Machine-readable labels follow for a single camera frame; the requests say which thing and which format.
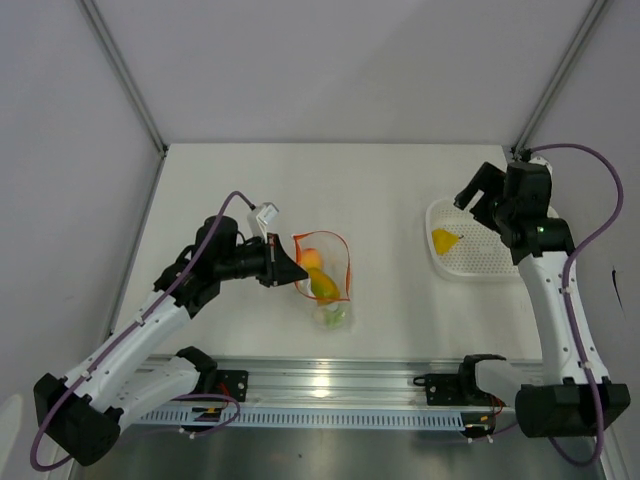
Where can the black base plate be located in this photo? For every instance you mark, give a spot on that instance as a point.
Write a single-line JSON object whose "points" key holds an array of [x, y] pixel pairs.
{"points": [[233, 383], [451, 389]]}

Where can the left aluminium frame post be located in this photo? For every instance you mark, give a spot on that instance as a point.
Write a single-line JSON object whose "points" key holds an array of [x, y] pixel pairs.
{"points": [[116, 61]]}

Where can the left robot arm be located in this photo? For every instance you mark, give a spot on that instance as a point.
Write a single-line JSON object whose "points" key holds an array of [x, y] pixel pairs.
{"points": [[85, 411]]}

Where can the white perforated plastic basket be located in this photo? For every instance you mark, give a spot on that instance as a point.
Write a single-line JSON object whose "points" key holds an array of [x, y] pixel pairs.
{"points": [[477, 257]]}

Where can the yellow green mango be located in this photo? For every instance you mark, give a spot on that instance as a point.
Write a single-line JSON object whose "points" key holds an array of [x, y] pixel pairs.
{"points": [[323, 288]]}

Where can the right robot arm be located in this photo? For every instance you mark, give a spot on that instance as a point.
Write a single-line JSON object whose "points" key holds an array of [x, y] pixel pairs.
{"points": [[577, 397]]}

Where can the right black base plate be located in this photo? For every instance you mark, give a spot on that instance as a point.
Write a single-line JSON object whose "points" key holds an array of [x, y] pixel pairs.
{"points": [[451, 389]]}

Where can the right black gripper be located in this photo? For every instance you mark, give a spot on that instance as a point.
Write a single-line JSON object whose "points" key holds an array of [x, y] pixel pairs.
{"points": [[486, 178]]}

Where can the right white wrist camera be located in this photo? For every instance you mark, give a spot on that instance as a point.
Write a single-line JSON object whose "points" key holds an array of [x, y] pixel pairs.
{"points": [[543, 162]]}

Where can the clear zip top bag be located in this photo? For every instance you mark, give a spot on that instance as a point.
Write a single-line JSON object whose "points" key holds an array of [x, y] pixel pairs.
{"points": [[325, 257]]}

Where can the aluminium frame post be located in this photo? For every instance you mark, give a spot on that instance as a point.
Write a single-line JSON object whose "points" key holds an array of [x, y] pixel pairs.
{"points": [[116, 61], [578, 44]]}

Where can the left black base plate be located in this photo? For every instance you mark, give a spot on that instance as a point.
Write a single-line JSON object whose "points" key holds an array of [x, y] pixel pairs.
{"points": [[233, 383]]}

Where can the white slotted cable duct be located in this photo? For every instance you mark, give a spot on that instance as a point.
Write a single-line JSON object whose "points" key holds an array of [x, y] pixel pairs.
{"points": [[187, 415]]}

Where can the white cauliflower with leaves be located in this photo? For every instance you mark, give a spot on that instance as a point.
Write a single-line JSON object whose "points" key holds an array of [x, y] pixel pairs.
{"points": [[330, 317]]}

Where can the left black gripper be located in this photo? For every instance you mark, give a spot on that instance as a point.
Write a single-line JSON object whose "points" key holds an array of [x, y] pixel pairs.
{"points": [[282, 268]]}

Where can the right aluminium frame post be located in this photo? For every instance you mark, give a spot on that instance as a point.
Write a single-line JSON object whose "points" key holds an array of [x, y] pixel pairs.
{"points": [[578, 44]]}

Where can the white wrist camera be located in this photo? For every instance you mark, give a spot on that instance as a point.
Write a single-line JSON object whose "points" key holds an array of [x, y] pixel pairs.
{"points": [[543, 162], [260, 217]]}

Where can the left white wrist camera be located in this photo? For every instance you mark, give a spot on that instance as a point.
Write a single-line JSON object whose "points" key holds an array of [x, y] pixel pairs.
{"points": [[260, 217]]}

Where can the aluminium mounting rail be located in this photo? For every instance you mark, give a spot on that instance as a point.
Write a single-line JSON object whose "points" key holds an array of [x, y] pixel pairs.
{"points": [[325, 385]]}

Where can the orange pink peach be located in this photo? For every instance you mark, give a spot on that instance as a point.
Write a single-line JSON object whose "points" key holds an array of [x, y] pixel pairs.
{"points": [[311, 258]]}

